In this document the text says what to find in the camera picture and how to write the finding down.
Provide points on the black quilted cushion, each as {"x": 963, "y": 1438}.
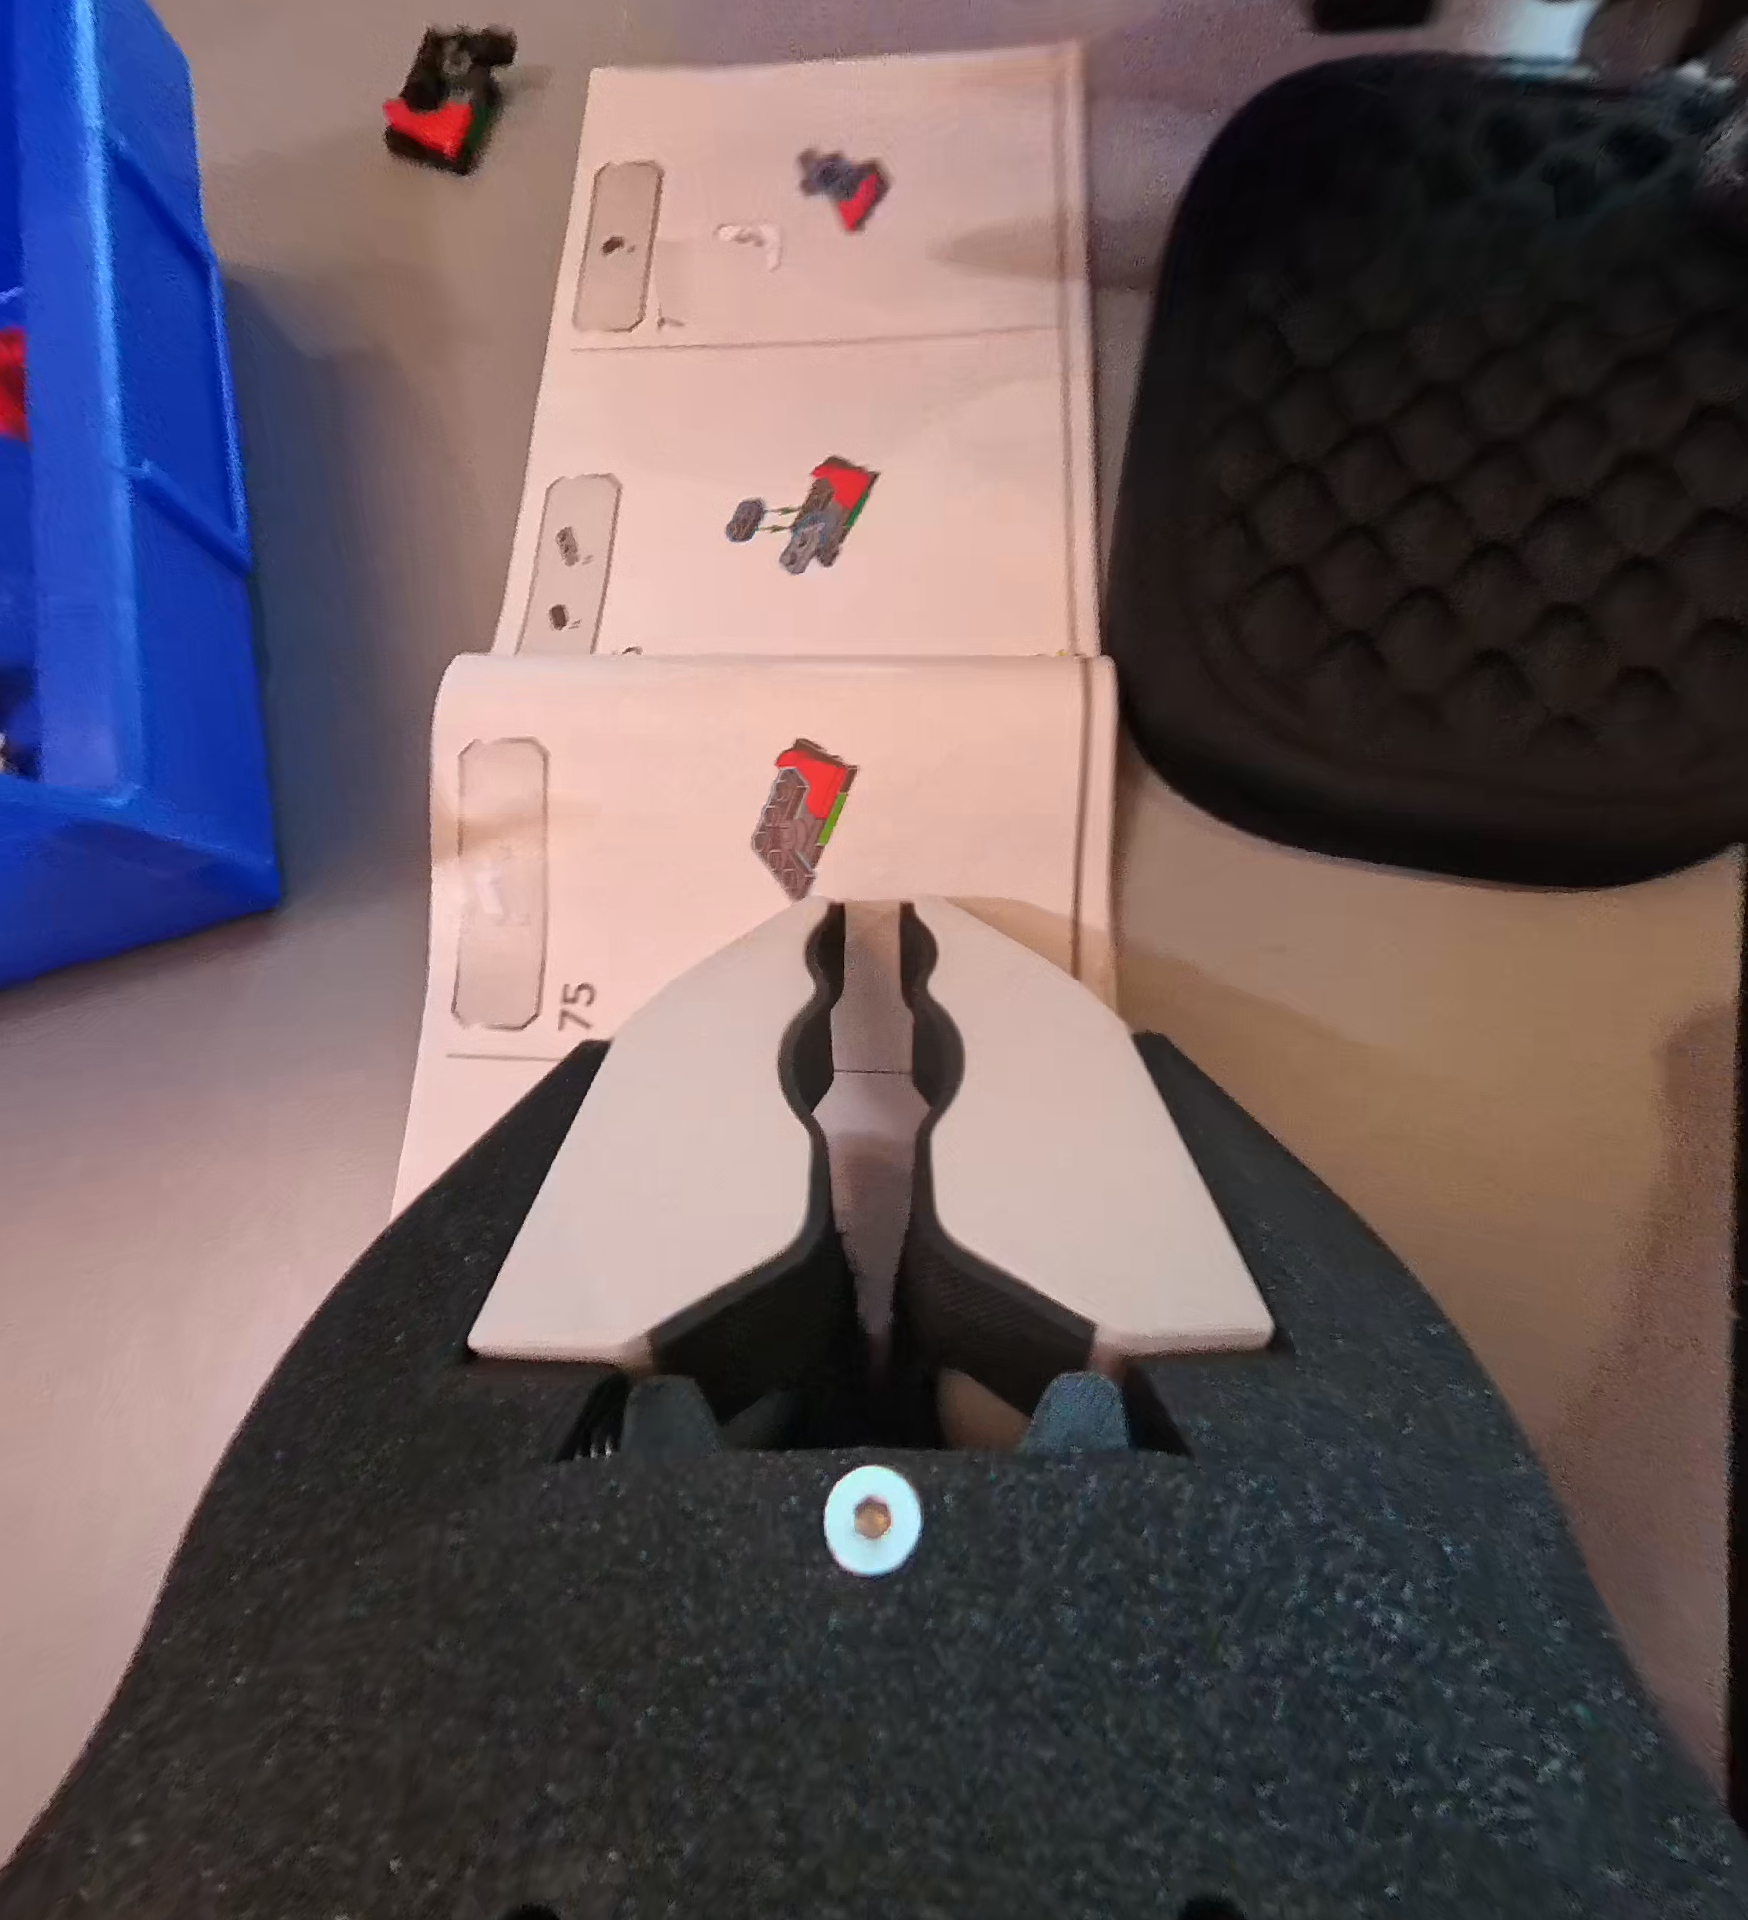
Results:
{"x": 1414, "y": 524}

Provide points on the blue storage bin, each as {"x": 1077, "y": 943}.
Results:
{"x": 140, "y": 602}

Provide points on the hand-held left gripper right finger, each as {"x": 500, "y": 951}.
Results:
{"x": 1084, "y": 1171}

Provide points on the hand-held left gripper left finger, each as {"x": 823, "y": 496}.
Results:
{"x": 678, "y": 1171}

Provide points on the small clear brick piece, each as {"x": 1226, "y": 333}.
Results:
{"x": 732, "y": 236}

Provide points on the red black brick assembly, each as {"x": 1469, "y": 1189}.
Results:
{"x": 440, "y": 128}

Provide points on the white instruction booklet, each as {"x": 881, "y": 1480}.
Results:
{"x": 905, "y": 419}

